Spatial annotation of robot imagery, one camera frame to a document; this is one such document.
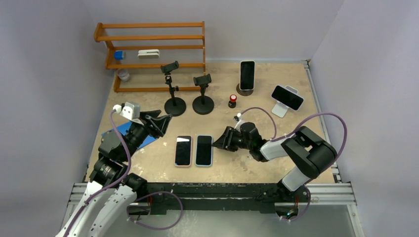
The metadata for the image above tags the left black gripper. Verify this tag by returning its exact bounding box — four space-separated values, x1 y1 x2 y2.
121 109 171 161

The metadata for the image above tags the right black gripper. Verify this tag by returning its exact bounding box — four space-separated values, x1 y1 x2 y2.
212 126 252 152

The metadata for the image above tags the blue case phone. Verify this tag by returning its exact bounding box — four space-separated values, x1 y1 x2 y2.
195 135 213 167

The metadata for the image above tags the black tall phone stand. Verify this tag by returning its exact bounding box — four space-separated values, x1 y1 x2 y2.
160 61 186 117

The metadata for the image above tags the pink case phone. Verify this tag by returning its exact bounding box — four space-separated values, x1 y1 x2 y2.
174 135 192 167

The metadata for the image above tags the black round-base phone stand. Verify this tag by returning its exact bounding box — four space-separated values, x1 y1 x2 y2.
192 74 214 115

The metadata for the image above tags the white case phone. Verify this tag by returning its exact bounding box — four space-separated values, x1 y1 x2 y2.
239 61 255 90

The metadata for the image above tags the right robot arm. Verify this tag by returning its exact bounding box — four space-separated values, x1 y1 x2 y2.
212 122 337 201

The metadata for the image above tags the dark round phone stand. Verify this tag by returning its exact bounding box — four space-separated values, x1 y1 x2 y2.
236 83 254 96

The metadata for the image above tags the white folding phone stand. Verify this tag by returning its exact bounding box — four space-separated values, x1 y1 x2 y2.
271 85 298 118

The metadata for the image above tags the black phone on white stand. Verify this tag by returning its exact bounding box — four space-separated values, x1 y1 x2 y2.
271 85 304 111

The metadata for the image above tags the red capped small bottle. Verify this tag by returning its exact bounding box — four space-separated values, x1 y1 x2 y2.
228 94 237 108

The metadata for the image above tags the white clip object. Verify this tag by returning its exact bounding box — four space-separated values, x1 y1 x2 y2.
137 49 160 59

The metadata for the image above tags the blue white small object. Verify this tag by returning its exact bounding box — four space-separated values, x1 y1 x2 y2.
114 50 126 61

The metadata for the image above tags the wooden shelf rack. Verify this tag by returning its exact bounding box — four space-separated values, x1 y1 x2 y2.
93 21 207 75

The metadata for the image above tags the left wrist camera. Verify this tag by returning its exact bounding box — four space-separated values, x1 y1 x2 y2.
113 102 143 124

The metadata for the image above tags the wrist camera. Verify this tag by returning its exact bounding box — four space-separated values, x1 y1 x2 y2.
113 102 143 124
234 113 246 131

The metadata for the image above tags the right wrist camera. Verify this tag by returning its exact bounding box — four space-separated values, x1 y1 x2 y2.
234 113 246 131

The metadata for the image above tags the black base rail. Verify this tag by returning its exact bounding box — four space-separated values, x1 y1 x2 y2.
139 182 310 217

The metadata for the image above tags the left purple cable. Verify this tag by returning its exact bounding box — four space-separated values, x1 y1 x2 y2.
64 109 132 237

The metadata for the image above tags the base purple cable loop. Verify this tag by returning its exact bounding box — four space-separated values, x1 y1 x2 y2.
126 192 183 231

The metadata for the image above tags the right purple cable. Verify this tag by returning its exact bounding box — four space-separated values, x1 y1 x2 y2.
239 107 348 174

